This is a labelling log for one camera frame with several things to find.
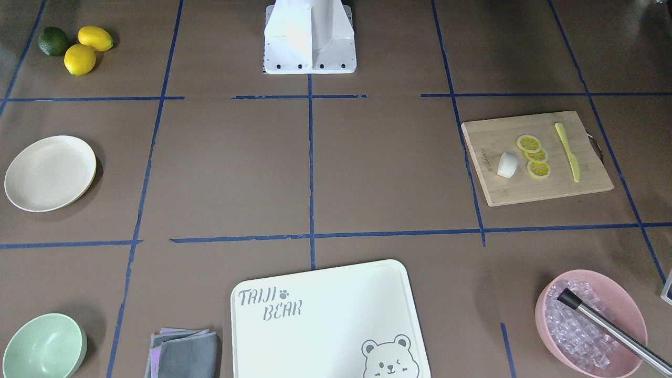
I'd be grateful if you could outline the lemon slice top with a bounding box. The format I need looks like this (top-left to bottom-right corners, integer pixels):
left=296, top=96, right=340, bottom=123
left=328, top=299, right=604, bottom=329
left=516, top=134, right=542, bottom=154

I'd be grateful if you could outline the yellow lemon lower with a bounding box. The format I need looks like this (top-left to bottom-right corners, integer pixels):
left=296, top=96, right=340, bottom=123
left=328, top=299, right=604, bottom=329
left=64, top=44, right=97, bottom=76

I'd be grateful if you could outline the yellow lemon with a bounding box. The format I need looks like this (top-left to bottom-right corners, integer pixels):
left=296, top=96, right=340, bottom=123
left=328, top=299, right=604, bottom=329
left=64, top=44, right=97, bottom=76
left=78, top=26, right=114, bottom=52

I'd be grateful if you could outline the yellow lemon upper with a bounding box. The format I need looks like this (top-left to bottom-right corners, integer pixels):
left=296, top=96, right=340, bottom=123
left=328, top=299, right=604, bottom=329
left=78, top=26, right=114, bottom=52

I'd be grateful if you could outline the grey folded cloth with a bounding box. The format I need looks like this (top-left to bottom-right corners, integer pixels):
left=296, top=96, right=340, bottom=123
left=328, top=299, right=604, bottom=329
left=144, top=328, right=219, bottom=377

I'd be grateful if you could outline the pink bowl with ice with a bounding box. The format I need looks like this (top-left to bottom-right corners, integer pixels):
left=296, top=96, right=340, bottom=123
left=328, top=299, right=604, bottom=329
left=535, top=270, right=648, bottom=377

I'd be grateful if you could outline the white pole mount base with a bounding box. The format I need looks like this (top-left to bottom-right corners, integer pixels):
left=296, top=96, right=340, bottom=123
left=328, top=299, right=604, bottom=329
left=262, top=1, right=357, bottom=75

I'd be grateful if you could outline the bamboo cutting board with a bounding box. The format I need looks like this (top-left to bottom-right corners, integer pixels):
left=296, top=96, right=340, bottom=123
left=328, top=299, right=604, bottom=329
left=461, top=111, right=614, bottom=207

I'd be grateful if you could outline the lemon slice bottom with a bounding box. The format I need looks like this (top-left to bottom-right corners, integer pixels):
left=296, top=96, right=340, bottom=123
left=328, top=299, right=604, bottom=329
left=526, top=161, right=552, bottom=180

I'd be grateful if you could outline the green bowl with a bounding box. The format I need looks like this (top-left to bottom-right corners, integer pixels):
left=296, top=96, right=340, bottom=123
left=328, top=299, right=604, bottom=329
left=2, top=313, right=87, bottom=377

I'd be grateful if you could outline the steel muddler black tip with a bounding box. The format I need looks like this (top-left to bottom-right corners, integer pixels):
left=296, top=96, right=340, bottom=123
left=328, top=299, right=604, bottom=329
left=556, top=289, right=671, bottom=377

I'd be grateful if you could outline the white bear tray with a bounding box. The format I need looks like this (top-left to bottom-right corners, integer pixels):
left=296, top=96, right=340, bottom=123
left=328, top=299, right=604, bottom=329
left=230, top=260, right=431, bottom=377

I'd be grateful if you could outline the lemon slice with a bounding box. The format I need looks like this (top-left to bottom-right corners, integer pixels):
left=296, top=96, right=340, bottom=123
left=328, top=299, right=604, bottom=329
left=526, top=161, right=552, bottom=180
left=524, top=148, right=548, bottom=164
left=516, top=134, right=542, bottom=154

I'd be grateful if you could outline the lemon slice middle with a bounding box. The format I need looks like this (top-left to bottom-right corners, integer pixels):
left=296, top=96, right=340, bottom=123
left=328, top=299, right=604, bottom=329
left=524, top=148, right=548, bottom=164

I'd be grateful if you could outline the white cup rack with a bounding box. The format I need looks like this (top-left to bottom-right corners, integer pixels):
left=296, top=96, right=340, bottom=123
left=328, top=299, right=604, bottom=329
left=659, top=270, right=672, bottom=306

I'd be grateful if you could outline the cream round plate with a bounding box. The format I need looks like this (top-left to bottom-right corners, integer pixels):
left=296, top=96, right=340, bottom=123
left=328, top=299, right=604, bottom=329
left=3, top=135, right=98, bottom=212

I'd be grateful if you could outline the yellow plastic knife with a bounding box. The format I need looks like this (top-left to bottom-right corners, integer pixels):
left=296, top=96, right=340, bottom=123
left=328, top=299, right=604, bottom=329
left=554, top=122, right=581, bottom=183

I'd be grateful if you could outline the green lime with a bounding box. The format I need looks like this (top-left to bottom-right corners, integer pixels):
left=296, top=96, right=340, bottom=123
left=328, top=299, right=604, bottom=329
left=38, top=27, right=70, bottom=57

